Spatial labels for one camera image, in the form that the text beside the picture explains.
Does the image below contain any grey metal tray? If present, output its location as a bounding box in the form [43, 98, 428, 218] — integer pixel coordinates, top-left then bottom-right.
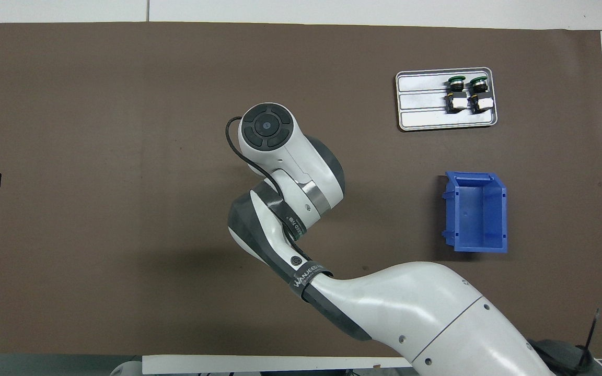
[395, 67, 499, 132]

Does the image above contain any brown table mat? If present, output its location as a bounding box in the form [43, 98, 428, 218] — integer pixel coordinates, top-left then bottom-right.
[0, 22, 602, 360]

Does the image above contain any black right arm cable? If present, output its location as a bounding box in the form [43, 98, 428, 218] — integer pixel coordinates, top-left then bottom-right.
[226, 116, 328, 272]

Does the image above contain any green push button switch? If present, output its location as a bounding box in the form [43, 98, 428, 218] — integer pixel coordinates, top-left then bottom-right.
[445, 76, 468, 113]
[467, 76, 494, 113]

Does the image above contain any blue plastic storage bin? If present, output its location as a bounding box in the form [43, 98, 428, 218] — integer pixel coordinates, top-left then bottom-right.
[441, 171, 508, 254]

